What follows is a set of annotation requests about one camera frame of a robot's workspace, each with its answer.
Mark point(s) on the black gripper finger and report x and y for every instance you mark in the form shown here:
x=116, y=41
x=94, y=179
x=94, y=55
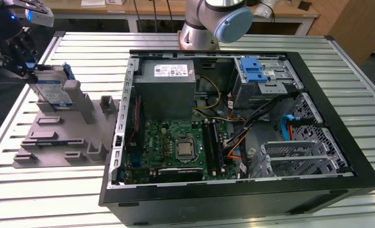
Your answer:
x=28, y=47
x=14, y=61

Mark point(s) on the hard disk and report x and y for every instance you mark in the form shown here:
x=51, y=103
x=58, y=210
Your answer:
x=54, y=95

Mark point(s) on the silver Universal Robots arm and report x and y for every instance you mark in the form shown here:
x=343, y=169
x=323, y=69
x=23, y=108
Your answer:
x=196, y=35

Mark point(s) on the metal disk bay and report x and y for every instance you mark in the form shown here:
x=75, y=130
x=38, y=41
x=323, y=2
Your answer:
x=300, y=158

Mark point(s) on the wooden desk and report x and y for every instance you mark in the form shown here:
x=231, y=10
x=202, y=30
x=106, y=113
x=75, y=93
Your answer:
x=79, y=10

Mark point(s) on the white paper box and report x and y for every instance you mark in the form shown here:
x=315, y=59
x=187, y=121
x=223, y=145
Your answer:
x=115, y=2
x=92, y=3

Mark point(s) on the grey parts rack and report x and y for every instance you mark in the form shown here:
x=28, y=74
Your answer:
x=70, y=133

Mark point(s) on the grey power supply unit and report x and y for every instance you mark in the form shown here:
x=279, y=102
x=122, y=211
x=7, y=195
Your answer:
x=164, y=99

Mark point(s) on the green motherboard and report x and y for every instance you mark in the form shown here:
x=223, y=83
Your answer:
x=162, y=142

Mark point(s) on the CPU socket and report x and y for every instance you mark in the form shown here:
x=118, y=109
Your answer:
x=186, y=139

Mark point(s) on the silver CPU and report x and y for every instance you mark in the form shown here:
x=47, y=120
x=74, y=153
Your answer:
x=184, y=149

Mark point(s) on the black graphics card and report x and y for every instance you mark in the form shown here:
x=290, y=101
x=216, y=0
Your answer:
x=180, y=174

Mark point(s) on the blue drive latch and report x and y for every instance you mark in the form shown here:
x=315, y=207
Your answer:
x=252, y=71

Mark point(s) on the black RAM slot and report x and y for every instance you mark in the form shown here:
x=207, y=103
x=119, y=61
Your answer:
x=218, y=147
x=210, y=149

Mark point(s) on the clear plastic bag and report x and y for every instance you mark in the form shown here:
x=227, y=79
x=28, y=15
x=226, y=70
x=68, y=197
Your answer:
x=264, y=8

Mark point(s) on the metal optical drive cage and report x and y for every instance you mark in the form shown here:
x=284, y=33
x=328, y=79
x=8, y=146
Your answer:
x=270, y=89

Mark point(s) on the black open PC case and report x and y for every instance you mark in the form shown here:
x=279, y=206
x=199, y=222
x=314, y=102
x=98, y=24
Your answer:
x=206, y=202

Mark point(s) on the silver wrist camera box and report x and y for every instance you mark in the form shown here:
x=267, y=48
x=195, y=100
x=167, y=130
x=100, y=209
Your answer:
x=42, y=17

